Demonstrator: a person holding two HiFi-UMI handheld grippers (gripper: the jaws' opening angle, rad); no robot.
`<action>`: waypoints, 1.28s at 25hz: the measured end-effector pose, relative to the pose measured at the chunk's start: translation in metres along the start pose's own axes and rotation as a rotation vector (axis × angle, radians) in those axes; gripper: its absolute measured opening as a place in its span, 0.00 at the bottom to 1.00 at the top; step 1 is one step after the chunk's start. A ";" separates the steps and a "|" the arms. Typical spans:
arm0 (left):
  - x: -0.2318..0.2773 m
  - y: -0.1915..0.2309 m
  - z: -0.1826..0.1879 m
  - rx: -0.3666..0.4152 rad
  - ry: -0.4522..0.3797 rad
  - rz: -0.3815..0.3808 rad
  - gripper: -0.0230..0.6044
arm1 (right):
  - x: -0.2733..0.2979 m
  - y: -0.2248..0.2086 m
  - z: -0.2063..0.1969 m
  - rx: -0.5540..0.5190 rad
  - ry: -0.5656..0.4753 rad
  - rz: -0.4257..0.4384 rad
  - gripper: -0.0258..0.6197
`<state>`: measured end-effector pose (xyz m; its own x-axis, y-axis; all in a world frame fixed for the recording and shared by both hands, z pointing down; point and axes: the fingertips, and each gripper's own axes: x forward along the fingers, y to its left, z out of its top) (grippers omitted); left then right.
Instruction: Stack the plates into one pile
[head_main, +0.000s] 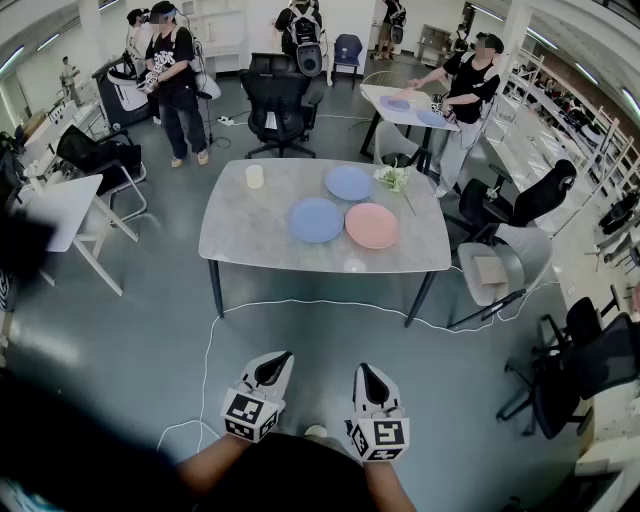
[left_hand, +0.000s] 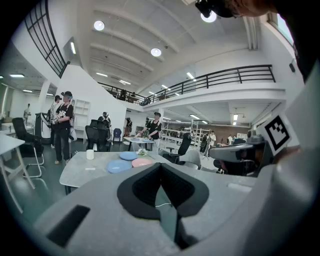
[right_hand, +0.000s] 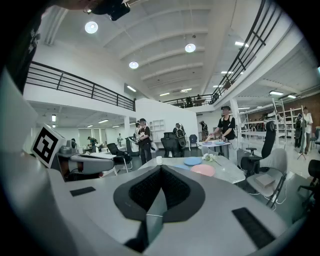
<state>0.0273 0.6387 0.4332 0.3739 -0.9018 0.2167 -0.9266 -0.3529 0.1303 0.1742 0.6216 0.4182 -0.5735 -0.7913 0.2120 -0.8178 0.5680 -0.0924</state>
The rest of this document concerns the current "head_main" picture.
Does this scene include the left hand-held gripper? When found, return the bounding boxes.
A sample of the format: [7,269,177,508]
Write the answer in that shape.
[220,351,295,445]

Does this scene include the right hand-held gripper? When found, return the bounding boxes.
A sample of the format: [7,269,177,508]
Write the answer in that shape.
[344,363,412,462]

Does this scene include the blue plate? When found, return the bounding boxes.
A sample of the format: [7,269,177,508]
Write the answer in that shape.
[416,109,449,129]
[287,196,345,245]
[324,165,375,202]
[379,94,414,114]

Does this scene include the person's right forearm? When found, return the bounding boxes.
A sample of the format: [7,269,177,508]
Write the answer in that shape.
[362,458,417,512]

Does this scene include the person's left forearm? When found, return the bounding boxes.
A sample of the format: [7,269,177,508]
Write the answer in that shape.
[174,432,252,496]

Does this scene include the black table leg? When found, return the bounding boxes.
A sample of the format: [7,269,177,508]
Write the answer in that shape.
[207,258,225,319]
[403,270,438,329]

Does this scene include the person's black shirt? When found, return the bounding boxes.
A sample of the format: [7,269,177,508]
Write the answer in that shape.
[0,369,374,512]

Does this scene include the cardboard box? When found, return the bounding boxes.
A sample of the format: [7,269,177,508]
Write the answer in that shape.
[472,255,510,287]

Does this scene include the grey shell chair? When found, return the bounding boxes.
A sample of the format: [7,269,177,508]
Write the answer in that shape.
[373,119,437,176]
[446,225,555,331]

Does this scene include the black office chair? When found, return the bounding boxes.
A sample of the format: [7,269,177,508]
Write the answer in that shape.
[443,158,579,247]
[496,297,640,441]
[238,52,325,160]

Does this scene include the white artificial flower sprig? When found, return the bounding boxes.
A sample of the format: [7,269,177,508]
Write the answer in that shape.
[373,165,417,217]

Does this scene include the white side table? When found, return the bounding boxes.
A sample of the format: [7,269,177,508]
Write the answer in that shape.
[17,173,140,297]

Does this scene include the black mesh visitor chair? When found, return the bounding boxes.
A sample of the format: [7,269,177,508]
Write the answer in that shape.
[53,124,149,224]

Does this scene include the black and white machine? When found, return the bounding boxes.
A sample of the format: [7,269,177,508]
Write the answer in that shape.
[92,54,154,132]

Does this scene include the grey black backpack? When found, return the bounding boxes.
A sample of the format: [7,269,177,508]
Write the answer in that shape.
[294,9,325,78]

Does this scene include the white shelving rack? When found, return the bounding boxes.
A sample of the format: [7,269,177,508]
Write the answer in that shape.
[479,44,640,241]

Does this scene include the white equipment bench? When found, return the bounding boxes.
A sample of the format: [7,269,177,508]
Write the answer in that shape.
[22,97,109,166]

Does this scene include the blue chair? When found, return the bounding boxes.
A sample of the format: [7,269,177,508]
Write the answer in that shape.
[330,33,365,90]

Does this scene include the white shelf unit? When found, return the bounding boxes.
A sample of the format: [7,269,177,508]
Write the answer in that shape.
[182,0,249,76]

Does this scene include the gold wire chair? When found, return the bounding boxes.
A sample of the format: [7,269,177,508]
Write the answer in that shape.
[360,69,404,89]

